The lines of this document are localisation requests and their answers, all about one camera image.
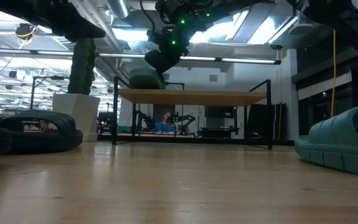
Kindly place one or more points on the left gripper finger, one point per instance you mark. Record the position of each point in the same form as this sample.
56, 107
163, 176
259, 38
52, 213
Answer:
79, 35
79, 21

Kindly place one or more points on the silver round air duct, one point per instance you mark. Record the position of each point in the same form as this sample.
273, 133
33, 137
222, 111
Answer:
118, 7

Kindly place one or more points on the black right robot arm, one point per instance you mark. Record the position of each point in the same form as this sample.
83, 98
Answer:
353, 15

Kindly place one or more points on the wooden shelf black metal frame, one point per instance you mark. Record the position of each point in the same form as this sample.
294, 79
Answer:
191, 97

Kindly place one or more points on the black wall screen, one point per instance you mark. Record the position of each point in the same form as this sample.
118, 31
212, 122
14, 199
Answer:
219, 111

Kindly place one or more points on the teal rubber slide sandal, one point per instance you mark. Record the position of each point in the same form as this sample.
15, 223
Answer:
331, 146
145, 81

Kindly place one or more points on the thin black background frame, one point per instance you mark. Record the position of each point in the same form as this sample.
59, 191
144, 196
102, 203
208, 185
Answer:
57, 77

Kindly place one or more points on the white hexagonal plant pot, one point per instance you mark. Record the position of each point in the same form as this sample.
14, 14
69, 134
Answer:
76, 115

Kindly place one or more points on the long ceiling light bar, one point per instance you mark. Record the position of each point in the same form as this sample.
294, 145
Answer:
244, 60

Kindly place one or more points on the black cabinet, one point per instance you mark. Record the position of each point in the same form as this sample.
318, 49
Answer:
259, 124

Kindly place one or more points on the low black bench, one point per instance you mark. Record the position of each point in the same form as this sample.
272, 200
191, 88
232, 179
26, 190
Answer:
219, 132

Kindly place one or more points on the tall green cactus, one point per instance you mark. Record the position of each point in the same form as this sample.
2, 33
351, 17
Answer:
82, 71

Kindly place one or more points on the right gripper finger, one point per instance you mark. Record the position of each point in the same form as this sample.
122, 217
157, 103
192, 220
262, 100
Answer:
155, 62
170, 60

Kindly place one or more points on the person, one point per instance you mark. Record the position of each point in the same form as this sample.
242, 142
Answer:
165, 127

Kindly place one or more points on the background wooden table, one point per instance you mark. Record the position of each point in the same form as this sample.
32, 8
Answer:
154, 135

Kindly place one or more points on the black background robot arm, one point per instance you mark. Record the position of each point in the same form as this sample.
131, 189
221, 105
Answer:
186, 119
145, 118

